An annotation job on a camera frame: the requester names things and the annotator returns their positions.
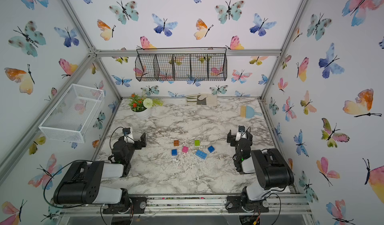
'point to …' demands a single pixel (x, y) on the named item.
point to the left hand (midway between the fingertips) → (138, 132)
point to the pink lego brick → (185, 149)
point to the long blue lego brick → (201, 154)
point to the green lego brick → (197, 142)
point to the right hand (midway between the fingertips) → (241, 129)
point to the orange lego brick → (176, 143)
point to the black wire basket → (181, 64)
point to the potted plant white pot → (140, 107)
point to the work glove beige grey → (202, 99)
